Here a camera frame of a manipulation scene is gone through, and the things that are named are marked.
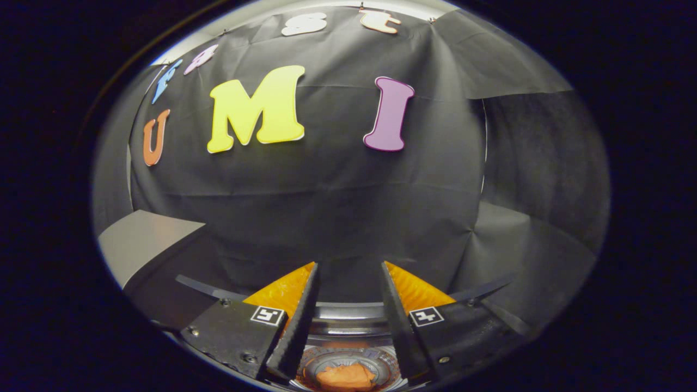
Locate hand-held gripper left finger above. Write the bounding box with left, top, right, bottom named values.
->
left=180, top=261, right=320, bottom=383

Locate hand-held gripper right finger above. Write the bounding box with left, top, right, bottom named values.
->
left=380, top=261, right=521, bottom=384

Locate grey washing machine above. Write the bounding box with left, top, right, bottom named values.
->
left=288, top=302, right=410, bottom=392

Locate orange polo shirt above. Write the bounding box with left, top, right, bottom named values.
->
left=315, top=363, right=378, bottom=392

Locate dark washing machine lid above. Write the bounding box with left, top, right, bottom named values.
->
left=175, top=273, right=532, bottom=338

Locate grey metal cabinet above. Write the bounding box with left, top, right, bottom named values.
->
left=98, top=210, right=207, bottom=290

